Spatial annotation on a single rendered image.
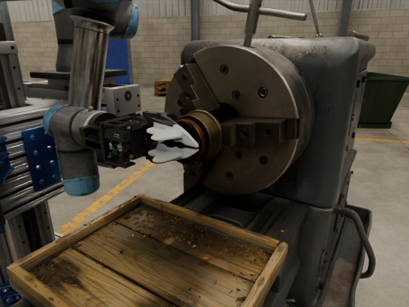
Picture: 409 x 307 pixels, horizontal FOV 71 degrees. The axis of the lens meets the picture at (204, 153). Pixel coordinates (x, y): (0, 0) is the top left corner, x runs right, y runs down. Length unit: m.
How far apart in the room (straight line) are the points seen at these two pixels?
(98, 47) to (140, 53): 11.42
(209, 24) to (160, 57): 2.24
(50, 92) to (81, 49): 0.43
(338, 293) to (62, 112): 0.90
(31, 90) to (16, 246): 0.54
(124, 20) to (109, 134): 0.65
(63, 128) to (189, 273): 0.36
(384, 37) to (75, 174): 10.66
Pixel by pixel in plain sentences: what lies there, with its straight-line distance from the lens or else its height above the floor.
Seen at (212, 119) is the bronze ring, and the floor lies 1.11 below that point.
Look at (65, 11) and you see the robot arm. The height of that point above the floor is 1.34.
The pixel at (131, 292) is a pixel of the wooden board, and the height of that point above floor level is 0.88.
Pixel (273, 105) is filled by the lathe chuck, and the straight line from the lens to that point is 0.55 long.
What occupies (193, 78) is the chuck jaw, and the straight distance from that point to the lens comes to 0.58.
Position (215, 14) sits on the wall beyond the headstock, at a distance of 11.08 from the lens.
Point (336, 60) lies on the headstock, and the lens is 0.68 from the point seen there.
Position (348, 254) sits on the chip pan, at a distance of 1.20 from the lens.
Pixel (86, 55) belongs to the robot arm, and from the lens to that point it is 0.74.
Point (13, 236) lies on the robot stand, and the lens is 1.13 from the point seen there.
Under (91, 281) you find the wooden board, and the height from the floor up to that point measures 0.89.
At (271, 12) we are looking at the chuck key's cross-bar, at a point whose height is 1.29.
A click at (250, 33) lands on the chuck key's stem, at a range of 0.60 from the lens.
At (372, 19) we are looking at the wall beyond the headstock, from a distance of 10.92.
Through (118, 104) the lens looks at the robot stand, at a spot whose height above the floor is 1.07.
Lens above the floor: 1.22
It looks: 20 degrees down
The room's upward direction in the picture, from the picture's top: straight up
